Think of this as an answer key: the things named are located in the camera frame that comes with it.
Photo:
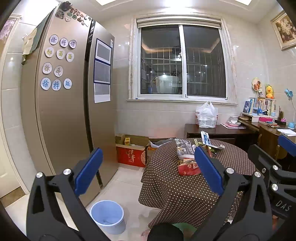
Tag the red snack wrapper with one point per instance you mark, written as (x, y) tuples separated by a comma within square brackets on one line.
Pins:
[(188, 167)]

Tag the red cardboard box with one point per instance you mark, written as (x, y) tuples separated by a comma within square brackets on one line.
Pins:
[(131, 149)]

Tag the gold double-door refrigerator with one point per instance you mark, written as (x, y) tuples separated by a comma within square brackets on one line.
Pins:
[(61, 121)]

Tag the white sliding window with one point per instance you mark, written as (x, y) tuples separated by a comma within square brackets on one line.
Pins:
[(181, 58)]

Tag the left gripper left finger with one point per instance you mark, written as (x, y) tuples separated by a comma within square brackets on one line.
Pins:
[(45, 220)]

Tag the row of books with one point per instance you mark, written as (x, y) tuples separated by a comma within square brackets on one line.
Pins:
[(260, 106)]

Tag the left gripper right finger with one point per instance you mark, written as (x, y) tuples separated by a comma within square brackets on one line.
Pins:
[(243, 209)]

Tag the light blue trash bin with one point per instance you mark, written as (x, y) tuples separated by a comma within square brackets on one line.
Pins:
[(109, 216)]

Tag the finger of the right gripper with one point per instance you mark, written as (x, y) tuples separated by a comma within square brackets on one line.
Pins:
[(269, 167), (287, 145)]

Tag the framed flower painting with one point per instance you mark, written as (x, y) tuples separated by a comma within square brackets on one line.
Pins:
[(285, 30)]

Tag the papers on fridge door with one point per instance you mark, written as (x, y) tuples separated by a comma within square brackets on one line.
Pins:
[(102, 72)]

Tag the yellow duck plush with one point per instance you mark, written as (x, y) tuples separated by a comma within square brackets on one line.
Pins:
[(269, 92)]

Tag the grey printed plastic bag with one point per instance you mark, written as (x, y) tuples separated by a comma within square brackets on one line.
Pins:
[(184, 149)]

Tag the dark wooden desk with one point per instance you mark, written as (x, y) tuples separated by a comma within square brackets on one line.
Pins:
[(252, 133)]

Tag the brown cardboard box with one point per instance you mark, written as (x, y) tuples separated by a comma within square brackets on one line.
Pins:
[(154, 144)]

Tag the white plastic bag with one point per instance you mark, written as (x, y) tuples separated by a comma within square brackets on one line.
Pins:
[(206, 115)]

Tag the blue white medicine box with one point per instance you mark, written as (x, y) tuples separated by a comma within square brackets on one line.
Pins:
[(206, 141)]

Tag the stacked white bowls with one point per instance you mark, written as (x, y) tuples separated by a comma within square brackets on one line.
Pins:
[(233, 121)]

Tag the brown polka-dot tablecloth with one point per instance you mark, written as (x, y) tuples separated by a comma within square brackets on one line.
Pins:
[(181, 199)]

